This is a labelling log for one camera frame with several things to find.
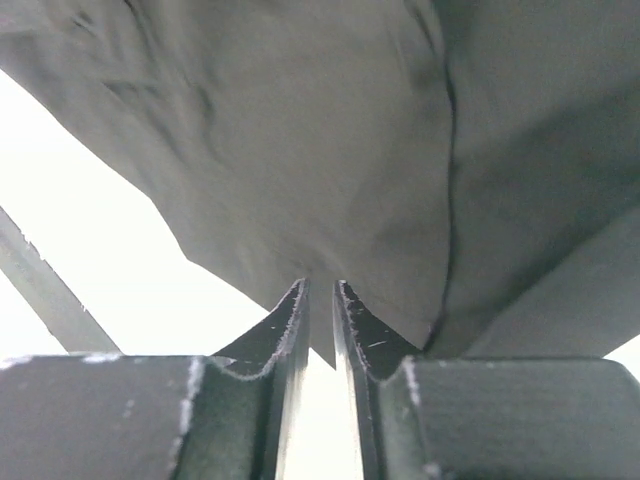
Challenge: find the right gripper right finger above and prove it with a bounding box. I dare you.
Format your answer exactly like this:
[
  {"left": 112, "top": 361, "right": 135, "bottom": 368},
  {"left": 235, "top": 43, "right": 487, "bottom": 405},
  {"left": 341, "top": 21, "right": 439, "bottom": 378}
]
[{"left": 333, "top": 281, "right": 639, "bottom": 479}]

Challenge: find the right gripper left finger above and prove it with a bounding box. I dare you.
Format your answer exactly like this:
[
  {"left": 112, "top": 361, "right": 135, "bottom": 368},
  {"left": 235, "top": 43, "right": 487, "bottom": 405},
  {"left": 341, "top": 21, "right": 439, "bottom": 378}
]
[{"left": 1, "top": 280, "right": 309, "bottom": 479}]

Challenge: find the black long sleeve shirt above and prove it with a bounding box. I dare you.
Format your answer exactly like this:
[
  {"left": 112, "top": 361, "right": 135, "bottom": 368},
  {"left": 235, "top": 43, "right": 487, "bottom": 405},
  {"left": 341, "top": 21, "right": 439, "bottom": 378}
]
[{"left": 1, "top": 1, "right": 639, "bottom": 358}]

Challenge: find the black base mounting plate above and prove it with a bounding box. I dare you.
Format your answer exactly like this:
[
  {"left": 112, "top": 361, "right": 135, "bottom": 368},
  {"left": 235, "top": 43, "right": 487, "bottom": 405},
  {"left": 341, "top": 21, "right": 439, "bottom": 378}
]
[{"left": 1, "top": 211, "right": 121, "bottom": 354}]

